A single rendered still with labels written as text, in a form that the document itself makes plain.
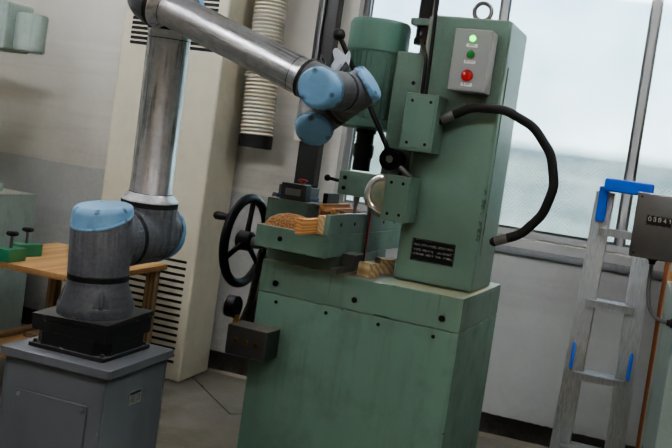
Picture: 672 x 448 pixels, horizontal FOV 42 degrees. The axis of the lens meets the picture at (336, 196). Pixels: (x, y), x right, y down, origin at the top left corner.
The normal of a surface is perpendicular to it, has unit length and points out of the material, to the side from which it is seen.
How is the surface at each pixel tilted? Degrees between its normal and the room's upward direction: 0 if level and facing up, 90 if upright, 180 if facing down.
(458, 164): 90
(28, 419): 90
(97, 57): 90
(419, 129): 90
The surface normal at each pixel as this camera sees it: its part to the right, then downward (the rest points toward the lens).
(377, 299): -0.38, 0.00
